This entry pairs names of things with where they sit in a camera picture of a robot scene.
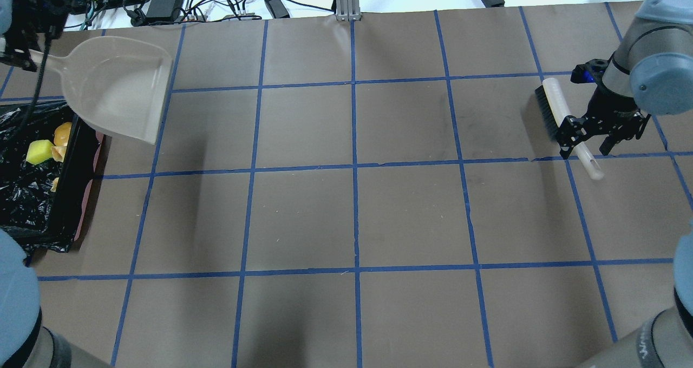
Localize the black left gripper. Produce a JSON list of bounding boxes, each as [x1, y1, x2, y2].
[[1, 0, 73, 72]]

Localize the beige dustpan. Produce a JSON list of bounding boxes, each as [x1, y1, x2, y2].
[[45, 36, 174, 144]]

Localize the yellow green sponge piece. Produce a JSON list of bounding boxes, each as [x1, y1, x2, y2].
[[25, 140, 55, 166]]

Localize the yellow toy potato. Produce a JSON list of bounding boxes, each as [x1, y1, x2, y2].
[[54, 122, 72, 148]]

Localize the bin with black bag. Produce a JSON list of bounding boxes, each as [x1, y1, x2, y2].
[[1, 100, 101, 253]]

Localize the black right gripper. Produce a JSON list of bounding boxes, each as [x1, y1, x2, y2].
[[557, 87, 650, 160]]

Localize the toy bread ring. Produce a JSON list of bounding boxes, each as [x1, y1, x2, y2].
[[50, 145, 67, 193]]

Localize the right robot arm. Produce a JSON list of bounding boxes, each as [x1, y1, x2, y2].
[[535, 0, 692, 367]]

